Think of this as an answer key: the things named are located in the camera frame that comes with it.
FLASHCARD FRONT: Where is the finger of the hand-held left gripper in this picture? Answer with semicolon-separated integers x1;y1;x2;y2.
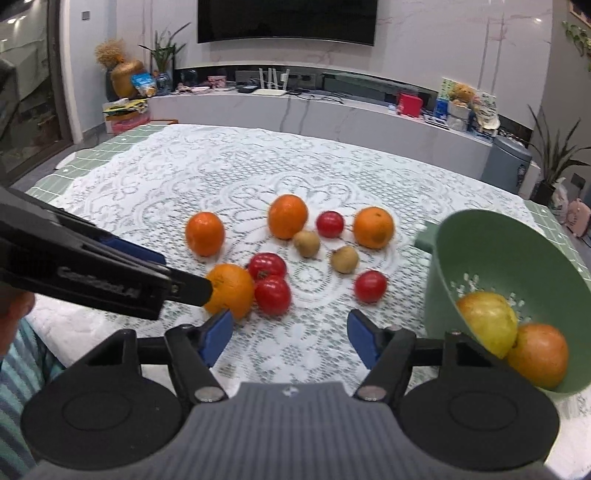
163;269;214;307
0;185;168;267

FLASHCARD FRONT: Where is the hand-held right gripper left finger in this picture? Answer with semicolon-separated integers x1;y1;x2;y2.
81;308;234;404

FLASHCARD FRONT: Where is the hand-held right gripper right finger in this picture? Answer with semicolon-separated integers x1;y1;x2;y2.
347;308;511;403

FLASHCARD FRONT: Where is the orange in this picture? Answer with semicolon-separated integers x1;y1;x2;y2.
203;263;256;321
185;211;226;257
353;207;395;250
268;194;309;240

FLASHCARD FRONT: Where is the red tomato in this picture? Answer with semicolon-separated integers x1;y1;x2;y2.
248;252;288;281
354;270;388;304
253;275;293;317
316;211;345;239

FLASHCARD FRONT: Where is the green colander bowl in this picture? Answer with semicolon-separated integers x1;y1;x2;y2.
414;209;591;394

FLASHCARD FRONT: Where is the person's left forearm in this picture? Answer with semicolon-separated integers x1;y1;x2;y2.
0;290;37;330

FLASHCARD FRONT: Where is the brown kiwi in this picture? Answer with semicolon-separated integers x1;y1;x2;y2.
293;230;321;258
330;246;360;274

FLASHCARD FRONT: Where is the white lace tablecloth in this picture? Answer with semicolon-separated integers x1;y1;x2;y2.
18;124;591;462

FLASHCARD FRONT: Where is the green grid tablecloth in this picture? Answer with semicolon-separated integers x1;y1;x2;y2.
25;121;583;264

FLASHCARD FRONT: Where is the yellow-green apple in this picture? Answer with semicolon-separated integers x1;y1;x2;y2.
455;292;519;360

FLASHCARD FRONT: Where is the stack of colourful boxes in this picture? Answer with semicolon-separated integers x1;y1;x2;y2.
102;98;151;134

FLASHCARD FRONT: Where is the glass door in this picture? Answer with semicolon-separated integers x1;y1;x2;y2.
0;0;75;185

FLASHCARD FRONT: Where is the blue snack bag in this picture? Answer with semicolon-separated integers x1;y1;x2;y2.
130;74;158;97

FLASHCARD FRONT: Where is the gold vase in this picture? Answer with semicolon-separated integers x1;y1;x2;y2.
112;60;145;100

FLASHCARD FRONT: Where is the blue glass vase with plant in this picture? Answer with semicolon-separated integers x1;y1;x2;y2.
139;22;192;90

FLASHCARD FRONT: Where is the red-orange apple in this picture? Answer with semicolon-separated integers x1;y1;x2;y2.
506;323;569;391

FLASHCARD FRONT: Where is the dried flower bunch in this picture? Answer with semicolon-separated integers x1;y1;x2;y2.
95;41;127;70

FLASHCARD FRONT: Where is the white router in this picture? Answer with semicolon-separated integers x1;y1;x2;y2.
254;67;289;96

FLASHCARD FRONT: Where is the white marble media console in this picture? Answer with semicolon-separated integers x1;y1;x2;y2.
147;88;495;181

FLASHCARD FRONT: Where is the grey trash bin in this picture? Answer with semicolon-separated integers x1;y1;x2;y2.
481;135;533;195

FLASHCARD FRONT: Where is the potted long-leaf plant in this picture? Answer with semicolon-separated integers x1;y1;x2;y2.
526;104;591;206

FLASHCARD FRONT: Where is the red box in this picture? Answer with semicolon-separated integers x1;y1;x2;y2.
398;92;423;117

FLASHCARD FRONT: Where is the white plastic bag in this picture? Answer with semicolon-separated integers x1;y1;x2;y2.
549;178;570;222

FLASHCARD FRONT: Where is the pink pig-shaped heater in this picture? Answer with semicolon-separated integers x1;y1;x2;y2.
567;198;591;238

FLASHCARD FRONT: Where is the green picture board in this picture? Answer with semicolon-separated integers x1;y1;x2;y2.
436;78;497;121

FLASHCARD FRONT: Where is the black television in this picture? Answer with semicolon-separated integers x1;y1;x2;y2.
197;0;378;46

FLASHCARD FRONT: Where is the hanging green vine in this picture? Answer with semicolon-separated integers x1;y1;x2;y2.
561;21;591;70

